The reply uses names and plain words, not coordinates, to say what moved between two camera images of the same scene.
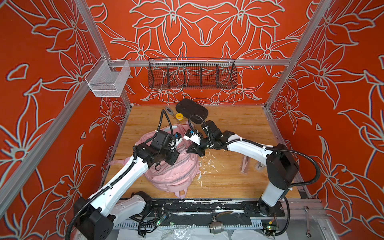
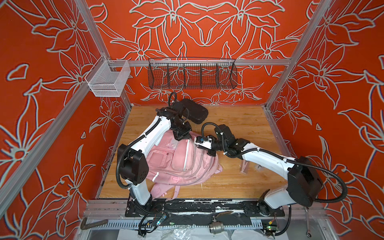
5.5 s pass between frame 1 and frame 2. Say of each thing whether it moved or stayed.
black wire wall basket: stayed
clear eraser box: stayed
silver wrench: stayed
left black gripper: moved
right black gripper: moved
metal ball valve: stayed
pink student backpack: moved
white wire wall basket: stayed
